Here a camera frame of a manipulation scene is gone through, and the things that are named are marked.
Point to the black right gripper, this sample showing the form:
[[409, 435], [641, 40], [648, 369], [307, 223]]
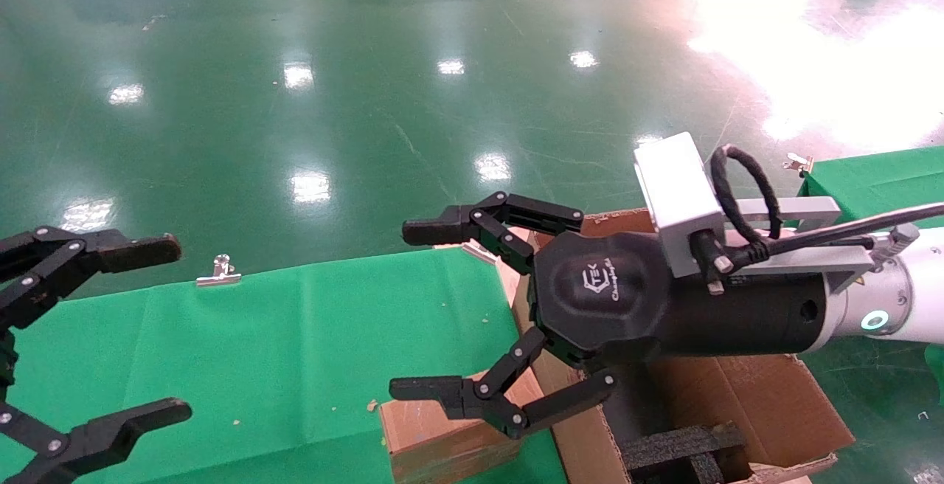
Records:
[[605, 299]]

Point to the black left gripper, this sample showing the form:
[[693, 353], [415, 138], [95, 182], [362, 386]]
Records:
[[4, 358]]

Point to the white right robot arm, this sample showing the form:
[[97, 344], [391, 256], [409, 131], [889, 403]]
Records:
[[914, 299]]

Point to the large open cardboard carton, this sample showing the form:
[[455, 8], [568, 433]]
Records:
[[759, 403]]

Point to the light wooden table board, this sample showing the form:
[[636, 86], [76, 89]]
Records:
[[510, 281]]

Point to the silver binder clip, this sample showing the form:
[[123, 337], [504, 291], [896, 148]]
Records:
[[219, 276], [478, 251], [800, 164]]

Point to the green tablecloth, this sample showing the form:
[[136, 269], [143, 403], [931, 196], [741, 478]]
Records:
[[885, 181], [295, 351]]

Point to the black foam insert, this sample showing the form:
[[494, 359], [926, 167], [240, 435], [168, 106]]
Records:
[[678, 447]]

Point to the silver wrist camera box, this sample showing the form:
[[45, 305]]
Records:
[[675, 189]]

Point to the silver camera mount bracket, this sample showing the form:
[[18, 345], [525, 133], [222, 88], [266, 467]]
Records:
[[804, 209]]

